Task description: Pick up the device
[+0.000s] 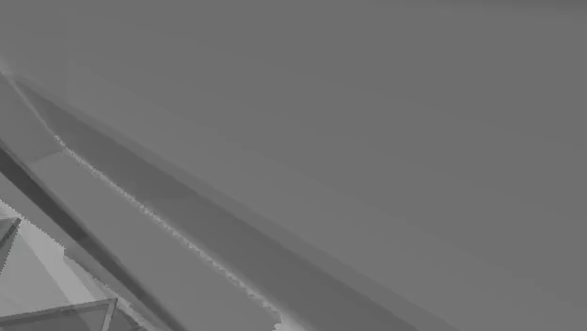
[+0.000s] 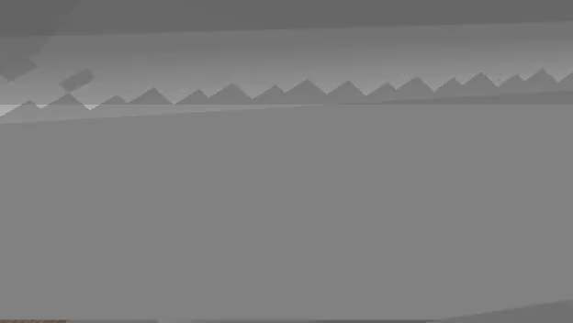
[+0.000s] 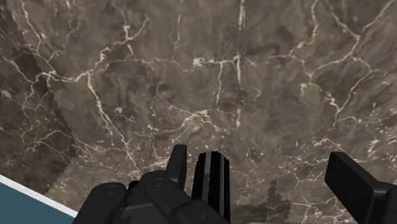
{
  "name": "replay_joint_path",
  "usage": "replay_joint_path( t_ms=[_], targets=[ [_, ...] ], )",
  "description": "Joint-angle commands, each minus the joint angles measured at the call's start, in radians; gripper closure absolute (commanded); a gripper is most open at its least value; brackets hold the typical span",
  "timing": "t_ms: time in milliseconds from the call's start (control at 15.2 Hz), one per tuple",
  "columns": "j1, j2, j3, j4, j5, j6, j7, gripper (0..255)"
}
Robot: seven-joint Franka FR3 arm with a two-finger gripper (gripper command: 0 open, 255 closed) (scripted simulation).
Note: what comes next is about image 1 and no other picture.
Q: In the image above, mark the grey framed panel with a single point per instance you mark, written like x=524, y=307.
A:
x=59, y=310

